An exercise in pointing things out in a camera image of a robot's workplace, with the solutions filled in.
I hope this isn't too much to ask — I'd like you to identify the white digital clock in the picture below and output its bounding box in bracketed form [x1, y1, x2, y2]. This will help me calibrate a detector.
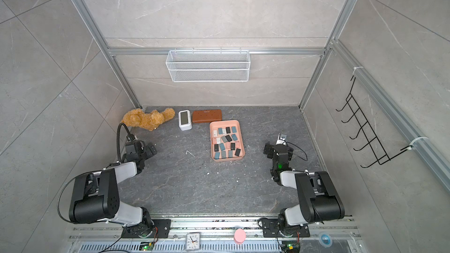
[178, 110, 192, 131]

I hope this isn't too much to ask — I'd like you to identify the brown leather case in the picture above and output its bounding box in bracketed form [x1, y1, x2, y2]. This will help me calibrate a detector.
[192, 109, 222, 124]

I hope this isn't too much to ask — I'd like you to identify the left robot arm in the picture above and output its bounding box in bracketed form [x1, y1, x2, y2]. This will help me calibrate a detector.
[57, 123, 157, 238]

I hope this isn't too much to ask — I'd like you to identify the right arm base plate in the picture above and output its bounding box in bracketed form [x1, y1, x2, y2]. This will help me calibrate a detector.
[257, 217, 311, 238]

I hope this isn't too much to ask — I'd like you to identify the small analog clock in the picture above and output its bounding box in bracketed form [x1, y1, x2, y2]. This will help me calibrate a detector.
[185, 233, 201, 251]

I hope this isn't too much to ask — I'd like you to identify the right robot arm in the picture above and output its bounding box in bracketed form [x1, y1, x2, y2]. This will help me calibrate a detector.
[261, 141, 345, 237]

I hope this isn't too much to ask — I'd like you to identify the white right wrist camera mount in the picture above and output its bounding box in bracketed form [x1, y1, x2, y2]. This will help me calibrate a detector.
[276, 134, 287, 145]

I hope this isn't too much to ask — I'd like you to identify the white wire mesh basket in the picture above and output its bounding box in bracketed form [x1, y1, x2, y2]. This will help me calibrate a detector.
[166, 50, 251, 83]

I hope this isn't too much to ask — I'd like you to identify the pink round cap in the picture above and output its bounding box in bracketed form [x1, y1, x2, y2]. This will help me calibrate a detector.
[234, 228, 247, 245]

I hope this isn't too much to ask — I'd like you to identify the black wire hook rack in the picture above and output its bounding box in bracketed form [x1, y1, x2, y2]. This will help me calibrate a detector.
[335, 76, 413, 169]

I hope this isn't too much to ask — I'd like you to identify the brown teddy bear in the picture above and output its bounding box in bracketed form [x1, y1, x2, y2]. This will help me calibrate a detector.
[121, 108, 175, 131]

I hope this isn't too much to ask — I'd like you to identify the blue tape roll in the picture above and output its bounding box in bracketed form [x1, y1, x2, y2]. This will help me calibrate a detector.
[318, 233, 333, 248]

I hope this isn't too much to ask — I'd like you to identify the pink storage tray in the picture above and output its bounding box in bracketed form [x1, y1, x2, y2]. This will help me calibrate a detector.
[209, 120, 246, 162]

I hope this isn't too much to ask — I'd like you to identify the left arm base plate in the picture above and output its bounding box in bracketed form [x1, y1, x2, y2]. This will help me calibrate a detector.
[121, 219, 172, 238]

